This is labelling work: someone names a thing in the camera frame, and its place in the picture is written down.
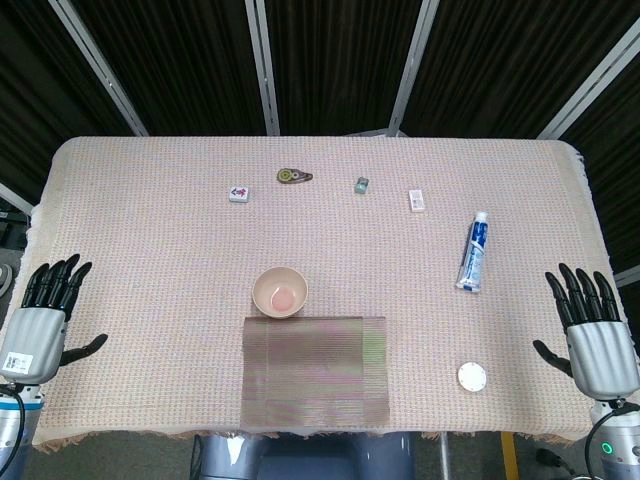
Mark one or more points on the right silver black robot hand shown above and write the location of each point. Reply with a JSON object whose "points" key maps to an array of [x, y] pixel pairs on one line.
{"points": [[607, 355]]}

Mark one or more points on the black pleated curtain panel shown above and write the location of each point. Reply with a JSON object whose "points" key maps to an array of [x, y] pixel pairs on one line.
{"points": [[615, 150], [335, 65], [175, 65], [500, 65], [30, 75]]}

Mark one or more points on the beige waffle-weave tablecloth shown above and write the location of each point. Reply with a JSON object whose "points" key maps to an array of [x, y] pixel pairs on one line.
{"points": [[175, 250]]}

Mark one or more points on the white mahjong tile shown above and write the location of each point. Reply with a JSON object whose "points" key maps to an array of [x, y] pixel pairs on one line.
{"points": [[240, 193]]}

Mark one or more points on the small green eraser block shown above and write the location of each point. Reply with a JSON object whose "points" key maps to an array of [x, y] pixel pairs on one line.
{"points": [[361, 185]]}

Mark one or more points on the aluminium screen post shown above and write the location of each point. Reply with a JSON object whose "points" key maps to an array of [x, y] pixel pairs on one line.
{"points": [[590, 82], [262, 65], [629, 277], [412, 67], [100, 67], [15, 197]]}

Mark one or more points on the pink beige bowl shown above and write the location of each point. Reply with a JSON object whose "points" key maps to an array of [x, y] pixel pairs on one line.
{"points": [[280, 295]]}

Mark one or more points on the metal table leg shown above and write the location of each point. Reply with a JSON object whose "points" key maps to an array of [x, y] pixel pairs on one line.
{"points": [[443, 457]]}

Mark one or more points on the small white printed box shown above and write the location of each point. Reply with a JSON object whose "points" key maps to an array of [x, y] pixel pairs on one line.
{"points": [[417, 200]]}

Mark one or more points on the white round lid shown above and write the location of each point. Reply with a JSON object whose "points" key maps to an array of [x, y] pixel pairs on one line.
{"points": [[471, 376]]}

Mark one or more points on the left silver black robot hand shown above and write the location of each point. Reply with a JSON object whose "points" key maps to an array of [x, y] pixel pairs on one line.
{"points": [[32, 340]]}

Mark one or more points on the blue-grey robot torso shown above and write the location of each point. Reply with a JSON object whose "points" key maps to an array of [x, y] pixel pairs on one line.
{"points": [[300, 460]]}

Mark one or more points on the blue white toothpaste tube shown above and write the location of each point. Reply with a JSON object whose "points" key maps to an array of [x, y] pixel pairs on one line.
{"points": [[474, 255]]}

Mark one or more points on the brown woven placemat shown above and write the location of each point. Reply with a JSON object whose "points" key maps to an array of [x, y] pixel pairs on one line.
{"points": [[315, 370]]}

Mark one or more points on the olive correction tape dispenser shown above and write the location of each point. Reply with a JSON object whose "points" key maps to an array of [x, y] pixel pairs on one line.
{"points": [[292, 176]]}

